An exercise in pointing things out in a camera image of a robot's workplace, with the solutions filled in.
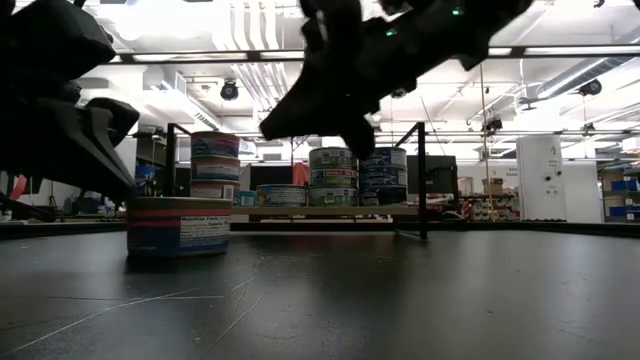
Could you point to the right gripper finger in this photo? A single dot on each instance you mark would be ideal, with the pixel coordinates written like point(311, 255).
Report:
point(305, 120)
point(361, 140)

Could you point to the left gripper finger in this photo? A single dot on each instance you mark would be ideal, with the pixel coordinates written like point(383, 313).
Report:
point(100, 165)
point(117, 117)

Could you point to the light blue tuna can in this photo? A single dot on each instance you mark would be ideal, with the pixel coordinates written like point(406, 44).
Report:
point(281, 196)

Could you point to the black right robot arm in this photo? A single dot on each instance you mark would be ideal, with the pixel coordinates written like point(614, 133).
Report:
point(450, 25)

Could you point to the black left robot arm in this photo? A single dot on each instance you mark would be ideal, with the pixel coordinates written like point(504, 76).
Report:
point(45, 40)

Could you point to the orange hanging cloth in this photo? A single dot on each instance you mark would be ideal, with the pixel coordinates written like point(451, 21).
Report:
point(301, 174)

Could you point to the black ceiling spotlight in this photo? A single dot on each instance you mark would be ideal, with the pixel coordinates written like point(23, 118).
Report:
point(229, 90)
point(591, 87)
point(492, 124)

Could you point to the large black monitor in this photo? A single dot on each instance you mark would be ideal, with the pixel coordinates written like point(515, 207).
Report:
point(442, 175)

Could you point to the long ceiling light fixture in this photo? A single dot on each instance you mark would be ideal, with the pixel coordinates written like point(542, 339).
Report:
point(200, 56)

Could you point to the small cardboard box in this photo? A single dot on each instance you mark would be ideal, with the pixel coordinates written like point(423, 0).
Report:
point(492, 186)

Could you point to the black table mat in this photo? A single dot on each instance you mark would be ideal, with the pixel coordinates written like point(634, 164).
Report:
point(320, 310)

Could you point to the wooden shelf with black frame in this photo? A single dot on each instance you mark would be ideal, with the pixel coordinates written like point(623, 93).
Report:
point(325, 210)

